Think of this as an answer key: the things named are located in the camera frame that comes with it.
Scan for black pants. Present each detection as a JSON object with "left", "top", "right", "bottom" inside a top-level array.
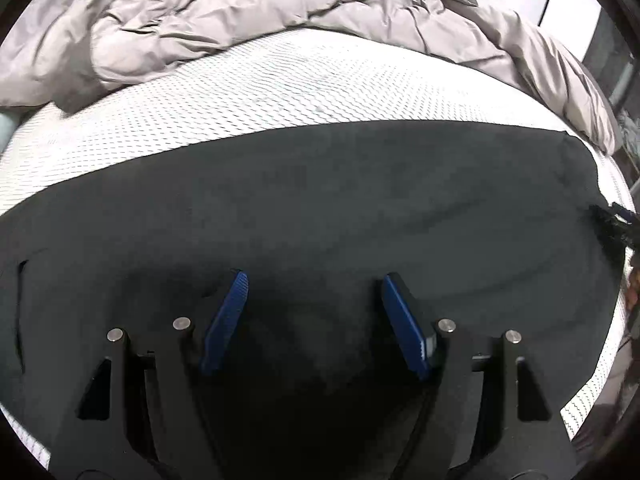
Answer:
[{"left": 1, "top": 120, "right": 626, "bottom": 479}]

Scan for person's right hand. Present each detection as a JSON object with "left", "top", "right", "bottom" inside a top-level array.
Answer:
[{"left": 625, "top": 266, "right": 640, "bottom": 312}]

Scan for light blue bolster pillow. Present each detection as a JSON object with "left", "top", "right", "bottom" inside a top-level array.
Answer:
[{"left": 0, "top": 110, "right": 23, "bottom": 154}]

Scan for white hexagon pattern mattress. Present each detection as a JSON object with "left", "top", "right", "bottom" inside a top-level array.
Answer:
[{"left": 1, "top": 29, "right": 567, "bottom": 209}]

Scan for grey quilted comforter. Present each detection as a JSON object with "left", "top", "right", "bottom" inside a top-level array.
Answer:
[{"left": 1, "top": 0, "right": 618, "bottom": 154}]

